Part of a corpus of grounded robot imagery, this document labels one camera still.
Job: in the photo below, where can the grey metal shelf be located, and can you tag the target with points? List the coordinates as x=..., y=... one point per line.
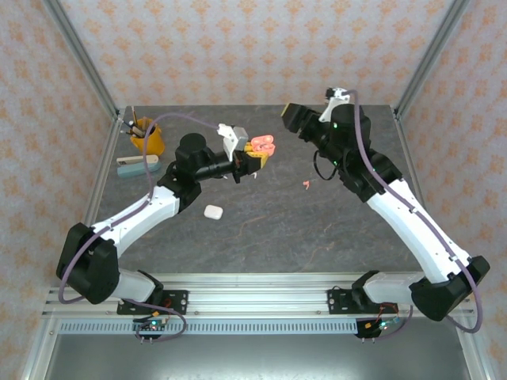
x=257, y=356

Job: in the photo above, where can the aluminium corner post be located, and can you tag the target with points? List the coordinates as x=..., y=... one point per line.
x=432, y=51
x=80, y=51

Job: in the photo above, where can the white earbud charging case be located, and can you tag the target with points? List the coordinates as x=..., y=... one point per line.
x=213, y=212

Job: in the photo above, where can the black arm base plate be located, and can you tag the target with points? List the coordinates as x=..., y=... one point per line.
x=336, y=302
x=178, y=302

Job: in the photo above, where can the small circuit board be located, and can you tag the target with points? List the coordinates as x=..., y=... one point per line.
x=152, y=325
x=382, y=325

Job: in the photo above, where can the aluminium lower upright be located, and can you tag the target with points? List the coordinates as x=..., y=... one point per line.
x=473, y=350
x=39, y=350

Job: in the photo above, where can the aluminium side rail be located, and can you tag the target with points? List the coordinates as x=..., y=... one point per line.
x=424, y=198
x=104, y=166

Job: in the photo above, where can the yellow pen holder cup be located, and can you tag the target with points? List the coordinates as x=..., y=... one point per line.
x=157, y=145

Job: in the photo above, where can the yellow pencil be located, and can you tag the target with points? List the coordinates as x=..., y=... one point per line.
x=134, y=116

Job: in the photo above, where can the white teal stapler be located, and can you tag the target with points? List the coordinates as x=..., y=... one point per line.
x=132, y=171

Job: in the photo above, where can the black pen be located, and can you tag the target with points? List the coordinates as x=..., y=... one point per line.
x=128, y=127

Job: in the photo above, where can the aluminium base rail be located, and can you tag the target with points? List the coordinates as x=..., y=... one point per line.
x=257, y=297

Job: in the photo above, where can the pink earbud charging case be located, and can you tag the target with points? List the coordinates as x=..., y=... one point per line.
x=263, y=141

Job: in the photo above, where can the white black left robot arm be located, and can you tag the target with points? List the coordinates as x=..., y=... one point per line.
x=142, y=221

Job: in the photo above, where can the beige wooden stick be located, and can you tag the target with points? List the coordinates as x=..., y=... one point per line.
x=142, y=124

